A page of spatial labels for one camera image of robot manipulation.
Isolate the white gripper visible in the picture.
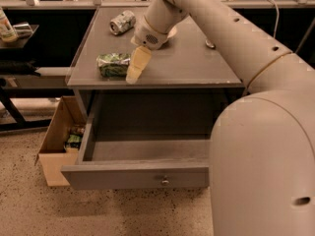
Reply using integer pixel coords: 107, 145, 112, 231
126, 16, 171, 84

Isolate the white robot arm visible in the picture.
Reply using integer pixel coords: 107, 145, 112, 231
127, 0, 315, 236

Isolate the silver green can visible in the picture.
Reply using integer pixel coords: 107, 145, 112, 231
109, 10, 136, 35

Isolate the round metal drawer knob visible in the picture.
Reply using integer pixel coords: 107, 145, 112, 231
160, 176, 169, 186

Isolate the grey open top drawer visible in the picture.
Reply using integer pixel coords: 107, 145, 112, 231
60, 89, 230, 191

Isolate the white bowl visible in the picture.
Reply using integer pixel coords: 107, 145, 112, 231
167, 27, 177, 39

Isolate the grey cabinet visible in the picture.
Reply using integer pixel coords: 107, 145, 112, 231
68, 7, 243, 124

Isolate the green packet in box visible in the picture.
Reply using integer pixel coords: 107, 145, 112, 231
64, 135, 82, 149

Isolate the crumpled foil wrapper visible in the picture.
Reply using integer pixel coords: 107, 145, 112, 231
13, 23, 33, 38

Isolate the cardboard box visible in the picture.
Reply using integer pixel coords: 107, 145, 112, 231
36, 96, 86, 187

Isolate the white bottle on shelf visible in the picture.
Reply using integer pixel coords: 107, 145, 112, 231
0, 7, 18, 42

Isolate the white cable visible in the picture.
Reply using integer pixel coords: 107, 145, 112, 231
265, 0, 281, 39

